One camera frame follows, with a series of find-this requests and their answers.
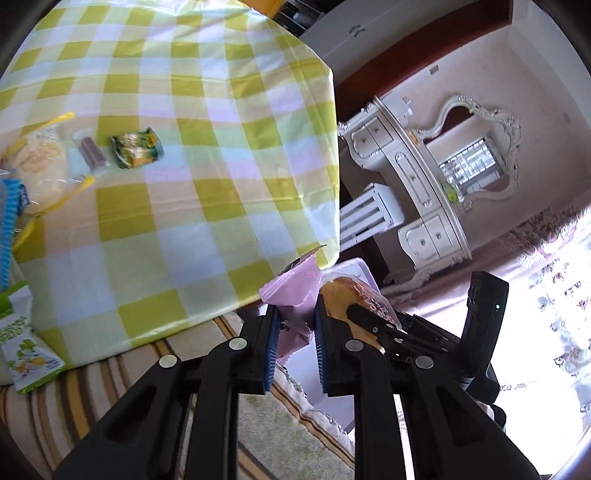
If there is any blue striped snack bag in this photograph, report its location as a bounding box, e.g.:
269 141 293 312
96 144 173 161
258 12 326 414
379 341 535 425
1 177 29 291

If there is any brown bread snack packet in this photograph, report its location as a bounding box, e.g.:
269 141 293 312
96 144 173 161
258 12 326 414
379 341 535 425
320 276 403 353

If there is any ornate white mirror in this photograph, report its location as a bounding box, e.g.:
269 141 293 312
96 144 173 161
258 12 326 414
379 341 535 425
413 94 522 215

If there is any white ornate dressing table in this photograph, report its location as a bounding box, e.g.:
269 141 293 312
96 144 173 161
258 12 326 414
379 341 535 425
339 98 472 294

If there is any white slatted stool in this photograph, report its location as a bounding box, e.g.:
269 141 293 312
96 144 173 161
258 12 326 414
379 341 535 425
339 183 405 252

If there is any green white snack bag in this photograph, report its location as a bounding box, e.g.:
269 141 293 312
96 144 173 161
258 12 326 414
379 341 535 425
0 282 66 394

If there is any green checkered tablecloth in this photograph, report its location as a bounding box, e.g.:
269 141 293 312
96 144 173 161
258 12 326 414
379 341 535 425
1 1 339 367

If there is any purple bar clear wrapper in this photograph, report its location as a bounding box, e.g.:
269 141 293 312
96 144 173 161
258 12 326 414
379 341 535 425
72 129 110 175

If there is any green nut snack packet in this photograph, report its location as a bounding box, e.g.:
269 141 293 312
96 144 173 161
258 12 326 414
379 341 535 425
111 127 164 169

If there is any purple white cardboard box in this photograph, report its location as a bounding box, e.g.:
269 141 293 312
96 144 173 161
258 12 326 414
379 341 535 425
284 258 378 436

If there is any floral pink bedding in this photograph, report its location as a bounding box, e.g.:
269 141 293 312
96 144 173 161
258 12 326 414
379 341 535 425
388 205 590 475

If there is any white wardrobe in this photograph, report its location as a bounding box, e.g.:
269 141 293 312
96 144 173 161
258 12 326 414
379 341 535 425
301 0 467 83

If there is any pink snack packet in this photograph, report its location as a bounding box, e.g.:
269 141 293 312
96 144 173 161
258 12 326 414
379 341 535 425
259 245 324 365

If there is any round cracker clear bag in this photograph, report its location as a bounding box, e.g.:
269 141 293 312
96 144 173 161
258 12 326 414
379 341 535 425
1 112 94 216

